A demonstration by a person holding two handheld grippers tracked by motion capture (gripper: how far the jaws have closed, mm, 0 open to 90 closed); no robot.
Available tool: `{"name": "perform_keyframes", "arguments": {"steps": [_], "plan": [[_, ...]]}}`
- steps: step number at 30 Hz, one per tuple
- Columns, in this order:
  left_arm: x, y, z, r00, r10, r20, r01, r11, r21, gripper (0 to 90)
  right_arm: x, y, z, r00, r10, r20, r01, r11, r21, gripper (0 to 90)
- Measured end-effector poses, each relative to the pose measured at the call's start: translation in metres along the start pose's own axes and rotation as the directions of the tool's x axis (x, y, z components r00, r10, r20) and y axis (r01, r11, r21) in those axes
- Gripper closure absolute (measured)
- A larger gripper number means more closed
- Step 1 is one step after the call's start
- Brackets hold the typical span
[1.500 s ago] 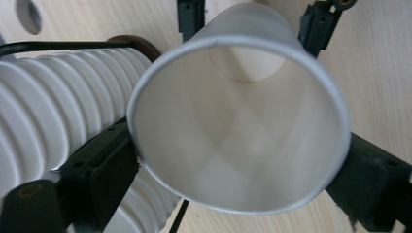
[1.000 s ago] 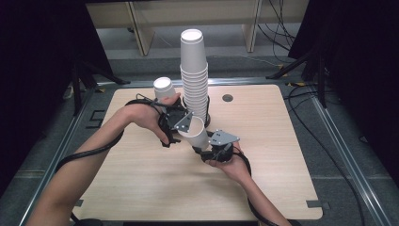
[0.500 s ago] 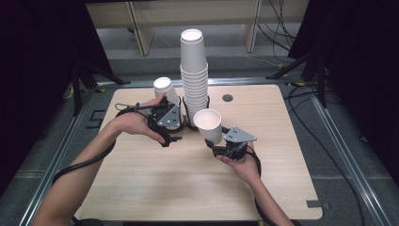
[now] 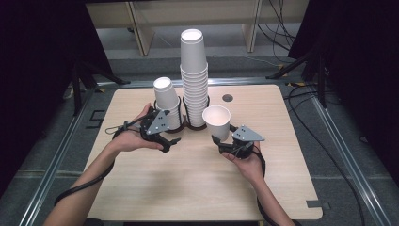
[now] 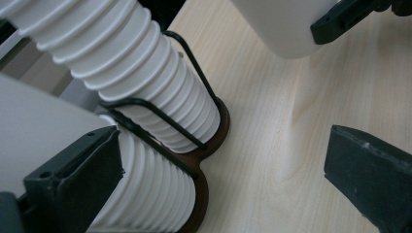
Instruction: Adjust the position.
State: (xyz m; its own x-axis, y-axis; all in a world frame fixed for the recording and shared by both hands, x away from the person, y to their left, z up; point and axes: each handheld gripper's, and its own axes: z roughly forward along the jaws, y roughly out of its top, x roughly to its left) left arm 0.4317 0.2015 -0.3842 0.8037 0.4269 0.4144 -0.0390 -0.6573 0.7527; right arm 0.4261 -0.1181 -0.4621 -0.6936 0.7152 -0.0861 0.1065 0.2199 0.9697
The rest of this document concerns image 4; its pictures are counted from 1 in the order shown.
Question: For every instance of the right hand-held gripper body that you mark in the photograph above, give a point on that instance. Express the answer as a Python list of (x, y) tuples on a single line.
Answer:
[(246, 135)]

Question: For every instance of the dark round table grommet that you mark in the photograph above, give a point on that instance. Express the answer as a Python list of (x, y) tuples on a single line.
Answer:
[(227, 98)]

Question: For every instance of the grey tape patch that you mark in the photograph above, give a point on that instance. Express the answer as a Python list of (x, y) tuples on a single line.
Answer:
[(316, 204)]

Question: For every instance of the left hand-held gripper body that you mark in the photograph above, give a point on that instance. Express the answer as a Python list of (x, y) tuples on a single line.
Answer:
[(158, 124)]

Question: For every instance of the black tripod stand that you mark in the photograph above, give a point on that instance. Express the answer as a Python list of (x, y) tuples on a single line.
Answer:
[(320, 78), (76, 91)]

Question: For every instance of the metal floor rail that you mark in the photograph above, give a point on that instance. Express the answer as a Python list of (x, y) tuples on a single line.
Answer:
[(351, 163), (141, 84), (53, 166)]

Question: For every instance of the person's right hand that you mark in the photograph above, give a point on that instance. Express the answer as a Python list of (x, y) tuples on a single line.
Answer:
[(251, 168)]

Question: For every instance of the person's left hand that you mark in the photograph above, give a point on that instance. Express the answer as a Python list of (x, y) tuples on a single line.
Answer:
[(128, 141)]

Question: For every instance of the dark curtain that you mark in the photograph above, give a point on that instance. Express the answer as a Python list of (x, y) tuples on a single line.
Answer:
[(360, 47), (34, 62)]

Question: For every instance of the short stack of white cups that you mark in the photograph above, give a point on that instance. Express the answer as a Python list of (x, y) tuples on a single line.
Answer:
[(166, 94)]

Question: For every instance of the tall stack of white cups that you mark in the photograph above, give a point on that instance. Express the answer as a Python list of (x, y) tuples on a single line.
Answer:
[(193, 84)]

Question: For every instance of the single white paper cup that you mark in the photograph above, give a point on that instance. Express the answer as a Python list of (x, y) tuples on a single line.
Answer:
[(219, 128)]

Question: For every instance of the beige wooden shelf unit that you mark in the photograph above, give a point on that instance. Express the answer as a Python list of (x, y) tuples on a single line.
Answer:
[(194, 12)]

